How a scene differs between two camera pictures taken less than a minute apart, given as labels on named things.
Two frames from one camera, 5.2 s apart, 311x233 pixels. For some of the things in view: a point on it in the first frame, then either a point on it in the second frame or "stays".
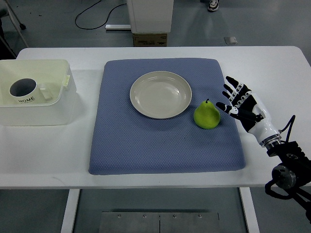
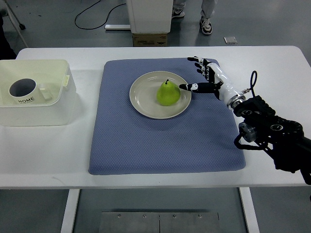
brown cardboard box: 150,40 stays
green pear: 206,116 -> 168,94
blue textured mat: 123,140 stays
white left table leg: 68,223 stays
